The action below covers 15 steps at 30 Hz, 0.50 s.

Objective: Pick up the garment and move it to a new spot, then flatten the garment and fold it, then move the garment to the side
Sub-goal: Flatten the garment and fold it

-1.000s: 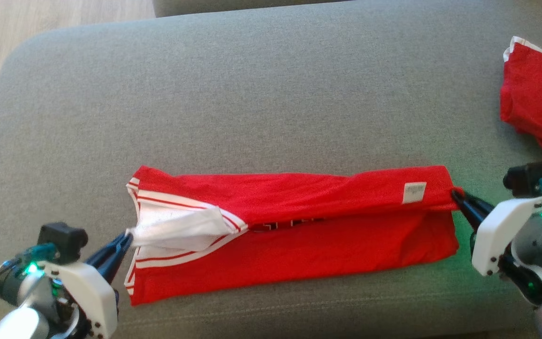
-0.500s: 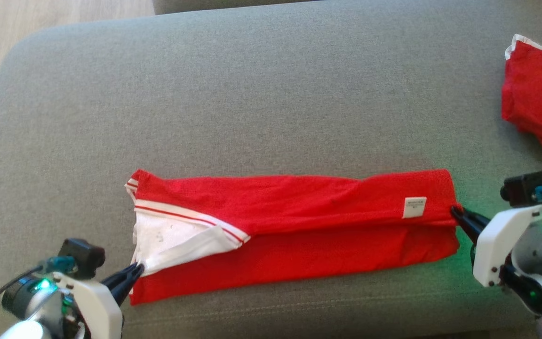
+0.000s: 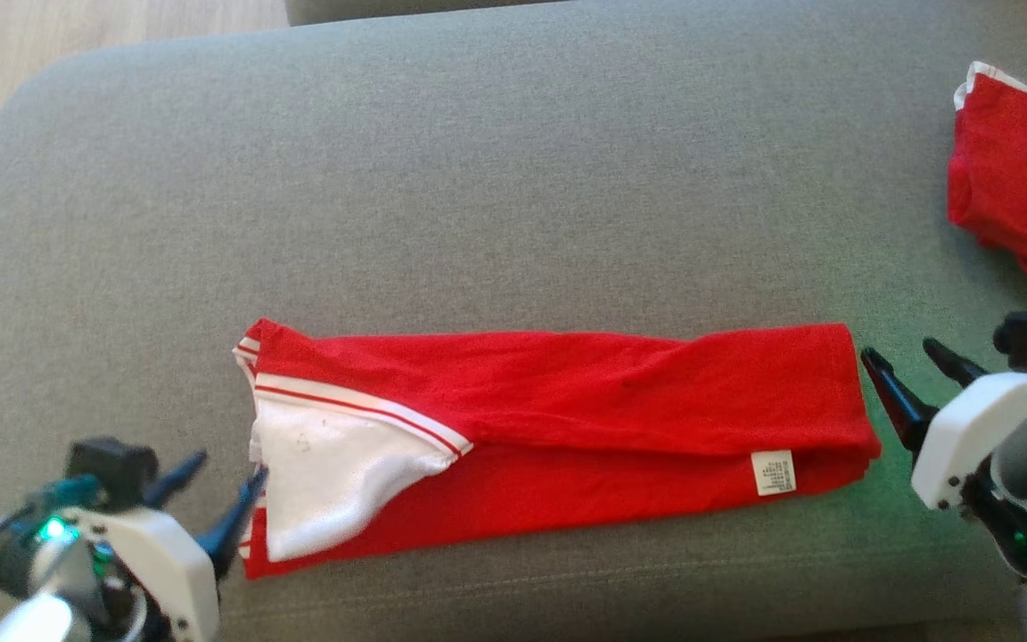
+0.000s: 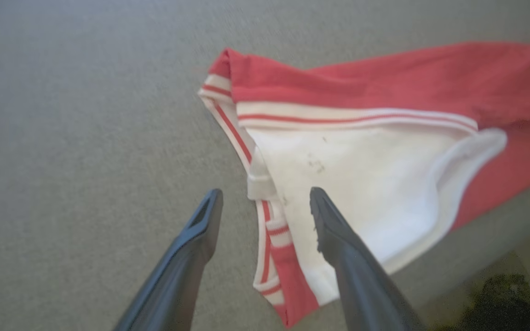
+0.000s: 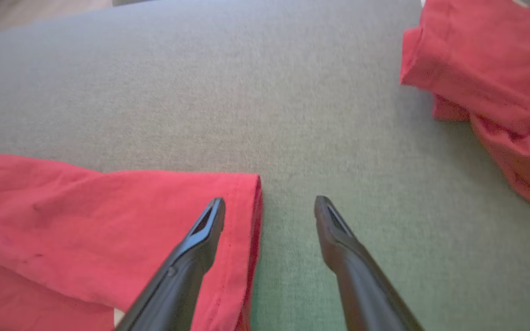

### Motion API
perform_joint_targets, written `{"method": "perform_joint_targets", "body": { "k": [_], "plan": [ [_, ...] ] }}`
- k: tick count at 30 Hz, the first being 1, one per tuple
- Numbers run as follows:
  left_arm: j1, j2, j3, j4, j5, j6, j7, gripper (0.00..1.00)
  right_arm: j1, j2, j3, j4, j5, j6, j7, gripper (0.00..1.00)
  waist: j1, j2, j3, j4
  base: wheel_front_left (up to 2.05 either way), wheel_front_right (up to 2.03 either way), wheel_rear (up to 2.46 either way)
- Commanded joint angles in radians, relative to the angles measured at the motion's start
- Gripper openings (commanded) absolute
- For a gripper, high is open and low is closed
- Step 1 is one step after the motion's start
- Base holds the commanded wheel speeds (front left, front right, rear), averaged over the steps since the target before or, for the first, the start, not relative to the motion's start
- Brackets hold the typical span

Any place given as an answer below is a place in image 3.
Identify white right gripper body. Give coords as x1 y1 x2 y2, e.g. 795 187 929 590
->
911 370 1027 512

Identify red shorts with white stripe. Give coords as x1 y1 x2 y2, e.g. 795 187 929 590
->
947 61 1027 309

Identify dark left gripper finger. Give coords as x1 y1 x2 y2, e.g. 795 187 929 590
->
195 466 270 580
144 450 209 509

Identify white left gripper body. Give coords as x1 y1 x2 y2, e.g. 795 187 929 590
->
77 506 220 642

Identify red jersey with white sleeves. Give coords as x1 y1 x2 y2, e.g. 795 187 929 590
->
233 318 883 580

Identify wide sofa seat cushion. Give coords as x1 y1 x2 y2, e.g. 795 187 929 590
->
0 0 1027 642

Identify black left cable teal plug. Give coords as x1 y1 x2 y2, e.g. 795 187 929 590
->
0 475 103 591

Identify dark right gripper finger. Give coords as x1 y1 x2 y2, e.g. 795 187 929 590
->
923 337 989 390
860 347 940 452

